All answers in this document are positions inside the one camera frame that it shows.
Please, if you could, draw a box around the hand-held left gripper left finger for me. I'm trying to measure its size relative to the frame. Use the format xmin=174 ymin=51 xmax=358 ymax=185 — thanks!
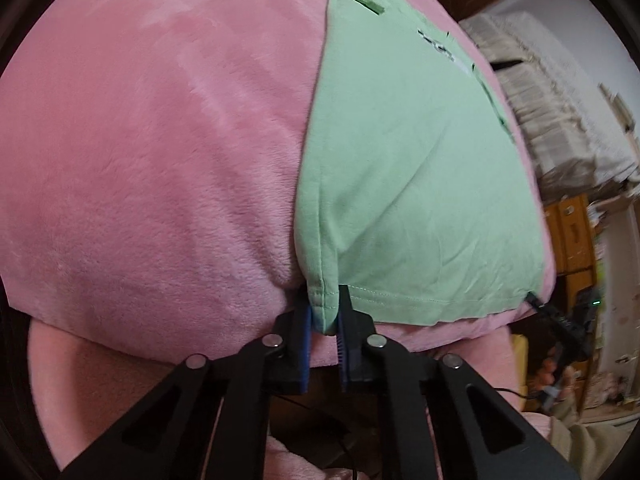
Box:
xmin=60 ymin=287 xmax=313 ymax=480

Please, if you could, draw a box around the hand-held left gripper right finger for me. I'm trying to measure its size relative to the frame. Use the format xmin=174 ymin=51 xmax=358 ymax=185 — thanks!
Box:
xmin=337 ymin=285 xmax=581 ymax=480

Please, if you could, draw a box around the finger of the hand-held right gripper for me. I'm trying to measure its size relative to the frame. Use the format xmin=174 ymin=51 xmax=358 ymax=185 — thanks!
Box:
xmin=526 ymin=291 xmax=576 ymax=336

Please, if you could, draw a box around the green t-shirt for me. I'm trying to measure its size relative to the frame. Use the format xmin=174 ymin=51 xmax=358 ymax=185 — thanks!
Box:
xmin=292 ymin=0 xmax=547 ymax=336

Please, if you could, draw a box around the yellow object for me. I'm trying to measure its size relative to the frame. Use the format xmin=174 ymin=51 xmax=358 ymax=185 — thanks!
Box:
xmin=510 ymin=335 xmax=532 ymax=411

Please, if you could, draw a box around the wooden drawer chest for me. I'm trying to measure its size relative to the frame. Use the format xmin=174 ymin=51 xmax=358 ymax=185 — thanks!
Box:
xmin=542 ymin=192 xmax=607 ymax=276

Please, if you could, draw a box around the beige cloth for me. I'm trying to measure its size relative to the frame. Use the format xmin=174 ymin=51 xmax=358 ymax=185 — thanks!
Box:
xmin=547 ymin=402 xmax=640 ymax=480

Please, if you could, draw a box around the pink fleece cloth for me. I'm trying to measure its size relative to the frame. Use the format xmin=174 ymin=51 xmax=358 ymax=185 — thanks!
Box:
xmin=27 ymin=317 xmax=553 ymax=480

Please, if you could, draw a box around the cream lace furniture cover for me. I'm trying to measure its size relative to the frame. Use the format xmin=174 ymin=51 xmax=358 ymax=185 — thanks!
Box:
xmin=457 ymin=10 xmax=640 ymax=201

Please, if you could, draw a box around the pink fleece bed blanket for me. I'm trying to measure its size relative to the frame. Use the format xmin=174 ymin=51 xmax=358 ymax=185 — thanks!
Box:
xmin=0 ymin=0 xmax=558 ymax=376

